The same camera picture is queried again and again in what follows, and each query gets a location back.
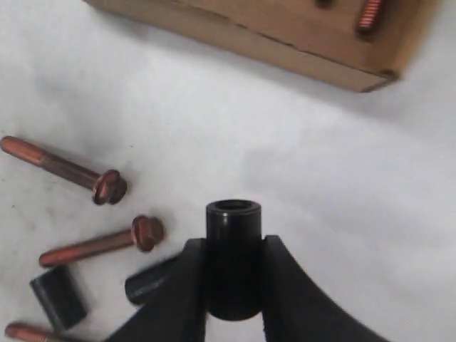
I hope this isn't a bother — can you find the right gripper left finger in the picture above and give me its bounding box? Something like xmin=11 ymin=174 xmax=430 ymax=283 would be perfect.
xmin=103 ymin=237 xmax=214 ymax=342

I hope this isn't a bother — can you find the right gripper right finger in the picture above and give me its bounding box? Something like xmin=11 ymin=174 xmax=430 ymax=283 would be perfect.
xmin=259 ymin=234 xmax=393 ymax=342

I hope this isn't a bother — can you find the black cylindrical sleeve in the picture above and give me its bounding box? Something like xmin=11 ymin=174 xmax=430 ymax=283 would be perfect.
xmin=29 ymin=266 xmax=88 ymax=331
xmin=124 ymin=254 xmax=183 ymax=307
xmin=204 ymin=199 xmax=264 ymax=321

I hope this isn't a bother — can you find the cardboard box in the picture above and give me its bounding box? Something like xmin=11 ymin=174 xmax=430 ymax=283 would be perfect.
xmin=80 ymin=0 xmax=435 ymax=94

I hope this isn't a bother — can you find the copper flange bolt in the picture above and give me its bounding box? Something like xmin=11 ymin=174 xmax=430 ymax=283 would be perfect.
xmin=354 ymin=0 xmax=383 ymax=36
xmin=38 ymin=214 xmax=165 ymax=269
xmin=0 ymin=135 xmax=128 ymax=207
xmin=4 ymin=321 xmax=85 ymax=342

